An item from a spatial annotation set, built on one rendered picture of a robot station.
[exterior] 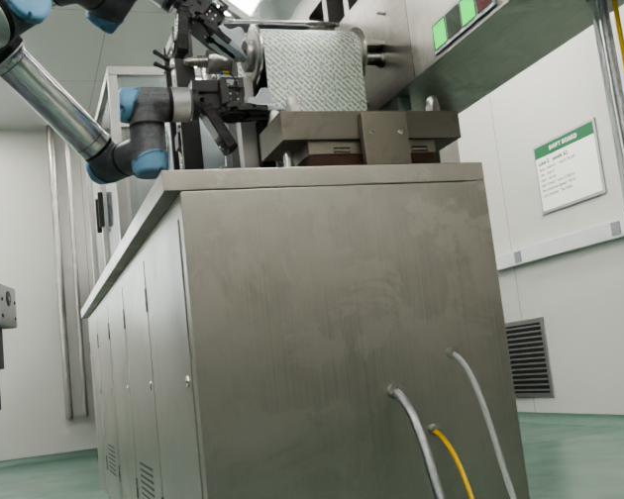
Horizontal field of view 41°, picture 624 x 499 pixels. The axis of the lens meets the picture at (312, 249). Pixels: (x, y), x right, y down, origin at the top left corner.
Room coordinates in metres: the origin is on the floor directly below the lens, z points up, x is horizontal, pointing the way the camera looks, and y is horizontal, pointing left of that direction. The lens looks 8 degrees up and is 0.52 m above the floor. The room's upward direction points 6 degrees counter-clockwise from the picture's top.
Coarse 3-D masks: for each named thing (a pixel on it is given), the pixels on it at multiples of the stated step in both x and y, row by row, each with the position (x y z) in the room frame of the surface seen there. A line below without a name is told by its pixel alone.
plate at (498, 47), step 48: (384, 0) 1.91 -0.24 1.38; (432, 0) 1.70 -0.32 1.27; (528, 0) 1.45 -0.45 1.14; (576, 0) 1.47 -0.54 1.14; (384, 48) 1.94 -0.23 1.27; (432, 48) 1.73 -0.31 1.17; (480, 48) 1.67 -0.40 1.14; (528, 48) 1.70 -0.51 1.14; (384, 96) 1.97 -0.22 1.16; (480, 96) 2.00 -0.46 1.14
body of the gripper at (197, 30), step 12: (168, 0) 1.75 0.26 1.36; (180, 0) 1.77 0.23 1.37; (192, 0) 1.78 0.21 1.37; (204, 0) 1.76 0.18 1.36; (168, 12) 1.78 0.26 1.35; (192, 12) 1.77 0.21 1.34; (204, 12) 1.77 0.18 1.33; (216, 12) 1.78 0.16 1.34; (192, 24) 1.78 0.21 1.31; (216, 24) 1.78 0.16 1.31; (204, 36) 1.80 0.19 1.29
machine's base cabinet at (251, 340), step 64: (192, 192) 1.47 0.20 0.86; (256, 192) 1.51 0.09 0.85; (320, 192) 1.55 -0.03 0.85; (384, 192) 1.60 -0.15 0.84; (448, 192) 1.64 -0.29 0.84; (192, 256) 1.47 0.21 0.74; (256, 256) 1.51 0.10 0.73; (320, 256) 1.55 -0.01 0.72; (384, 256) 1.59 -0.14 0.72; (448, 256) 1.64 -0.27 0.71; (128, 320) 2.33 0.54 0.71; (192, 320) 1.46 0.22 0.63; (256, 320) 1.50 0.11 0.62; (320, 320) 1.54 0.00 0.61; (384, 320) 1.59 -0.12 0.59; (448, 320) 1.63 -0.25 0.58; (128, 384) 2.45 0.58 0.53; (192, 384) 1.50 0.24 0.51; (256, 384) 1.50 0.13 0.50; (320, 384) 1.54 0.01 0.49; (384, 384) 1.58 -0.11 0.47; (448, 384) 1.62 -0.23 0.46; (512, 384) 1.67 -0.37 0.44; (128, 448) 2.58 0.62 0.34; (192, 448) 1.54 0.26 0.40; (256, 448) 1.49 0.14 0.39; (320, 448) 1.53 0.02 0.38; (384, 448) 1.58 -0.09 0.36; (512, 448) 1.66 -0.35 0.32
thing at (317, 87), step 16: (272, 64) 1.80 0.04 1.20; (288, 64) 1.81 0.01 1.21; (272, 80) 1.80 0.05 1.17; (288, 80) 1.81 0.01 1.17; (304, 80) 1.82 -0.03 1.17; (320, 80) 1.84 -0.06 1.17; (336, 80) 1.85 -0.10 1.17; (352, 80) 1.86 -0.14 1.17; (272, 96) 1.80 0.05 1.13; (304, 96) 1.82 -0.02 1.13; (320, 96) 1.84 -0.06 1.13; (336, 96) 1.85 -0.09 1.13; (352, 96) 1.86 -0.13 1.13
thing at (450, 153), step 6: (450, 144) 2.09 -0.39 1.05; (456, 144) 2.10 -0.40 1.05; (444, 150) 2.09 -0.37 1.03; (450, 150) 2.09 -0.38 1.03; (456, 150) 2.10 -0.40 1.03; (438, 156) 2.09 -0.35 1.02; (444, 156) 2.09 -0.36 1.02; (450, 156) 2.09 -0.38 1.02; (456, 156) 2.10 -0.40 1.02; (438, 162) 2.09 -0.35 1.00; (444, 162) 2.08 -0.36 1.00
